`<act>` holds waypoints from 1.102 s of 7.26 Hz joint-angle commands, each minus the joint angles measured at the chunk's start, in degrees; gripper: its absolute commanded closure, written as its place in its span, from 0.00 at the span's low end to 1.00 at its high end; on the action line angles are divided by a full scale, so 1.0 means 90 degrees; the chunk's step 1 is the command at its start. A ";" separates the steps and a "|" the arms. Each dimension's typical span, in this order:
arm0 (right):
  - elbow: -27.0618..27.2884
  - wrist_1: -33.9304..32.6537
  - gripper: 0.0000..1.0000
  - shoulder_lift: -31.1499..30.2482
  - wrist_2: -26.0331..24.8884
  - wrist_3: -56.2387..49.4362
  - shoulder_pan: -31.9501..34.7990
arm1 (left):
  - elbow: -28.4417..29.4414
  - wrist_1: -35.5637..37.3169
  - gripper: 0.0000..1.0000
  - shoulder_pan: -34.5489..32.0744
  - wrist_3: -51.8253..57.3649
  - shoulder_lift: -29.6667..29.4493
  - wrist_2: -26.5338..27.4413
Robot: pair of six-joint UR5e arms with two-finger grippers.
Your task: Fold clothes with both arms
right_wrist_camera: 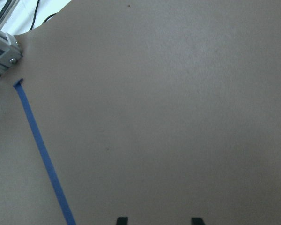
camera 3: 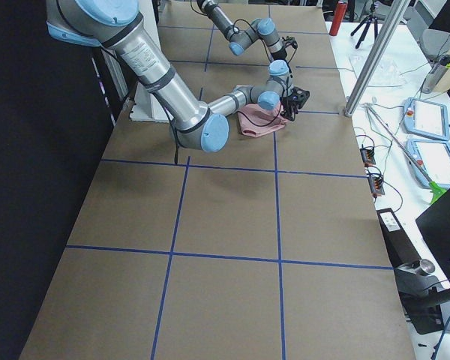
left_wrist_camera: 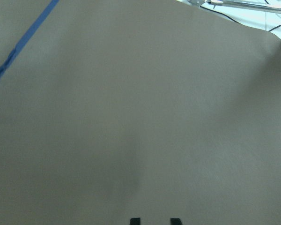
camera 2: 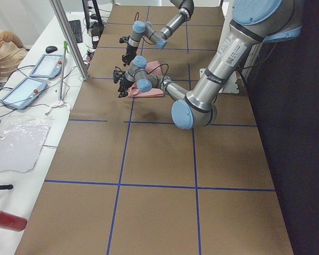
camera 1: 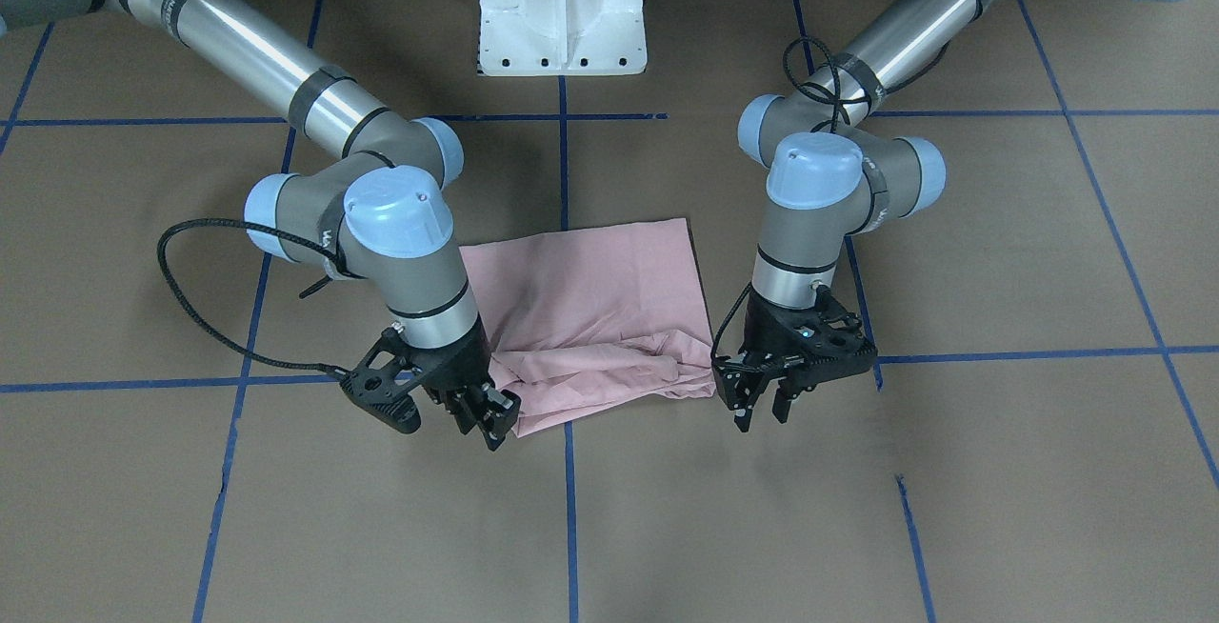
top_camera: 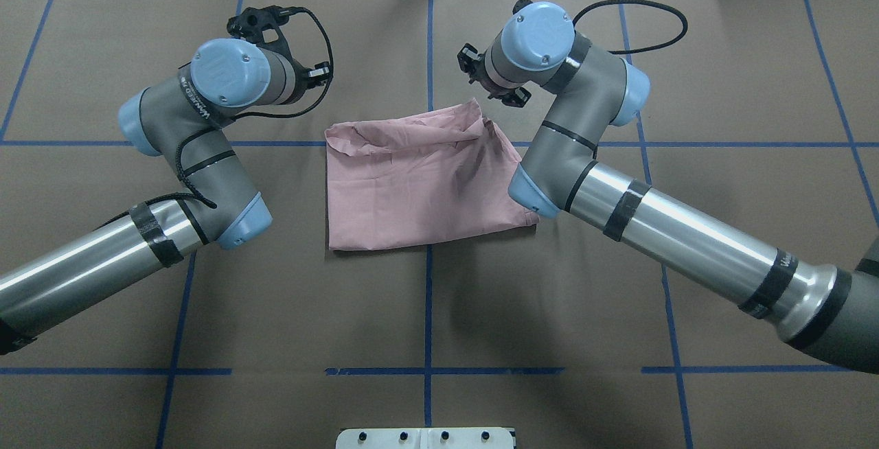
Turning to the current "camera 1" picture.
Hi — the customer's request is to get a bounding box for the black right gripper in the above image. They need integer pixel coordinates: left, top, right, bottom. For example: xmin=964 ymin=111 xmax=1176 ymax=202
xmin=406 ymin=323 xmax=521 ymax=452

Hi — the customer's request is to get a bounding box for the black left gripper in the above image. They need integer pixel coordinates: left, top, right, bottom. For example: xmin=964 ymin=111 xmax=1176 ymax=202
xmin=714 ymin=288 xmax=817 ymax=432

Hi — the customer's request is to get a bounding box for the pink Snoopy t-shirt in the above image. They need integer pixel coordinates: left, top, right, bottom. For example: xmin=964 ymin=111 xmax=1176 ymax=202
xmin=462 ymin=218 xmax=714 ymax=436

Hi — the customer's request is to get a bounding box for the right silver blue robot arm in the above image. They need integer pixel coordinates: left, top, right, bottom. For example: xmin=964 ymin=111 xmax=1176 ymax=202
xmin=2 ymin=0 xmax=521 ymax=450

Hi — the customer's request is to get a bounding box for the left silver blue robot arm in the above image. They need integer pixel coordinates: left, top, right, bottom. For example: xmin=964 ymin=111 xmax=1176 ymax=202
xmin=712 ymin=0 xmax=1181 ymax=432

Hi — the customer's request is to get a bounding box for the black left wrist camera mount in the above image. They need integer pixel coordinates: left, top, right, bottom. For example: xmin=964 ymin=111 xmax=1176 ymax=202
xmin=792 ymin=287 xmax=878 ymax=390

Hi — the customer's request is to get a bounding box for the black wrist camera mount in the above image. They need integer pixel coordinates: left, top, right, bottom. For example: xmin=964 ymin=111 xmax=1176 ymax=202
xmin=792 ymin=287 xmax=878 ymax=390
xmin=338 ymin=328 xmax=421 ymax=433

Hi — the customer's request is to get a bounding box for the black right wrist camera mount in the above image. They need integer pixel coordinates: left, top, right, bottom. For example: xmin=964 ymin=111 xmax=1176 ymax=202
xmin=338 ymin=328 xmax=421 ymax=433

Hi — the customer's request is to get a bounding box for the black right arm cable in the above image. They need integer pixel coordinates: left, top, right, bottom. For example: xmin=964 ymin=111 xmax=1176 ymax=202
xmin=156 ymin=217 xmax=358 ymax=378

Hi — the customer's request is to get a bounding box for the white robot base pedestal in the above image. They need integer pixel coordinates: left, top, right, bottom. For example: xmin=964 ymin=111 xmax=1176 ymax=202
xmin=475 ymin=0 xmax=649 ymax=77

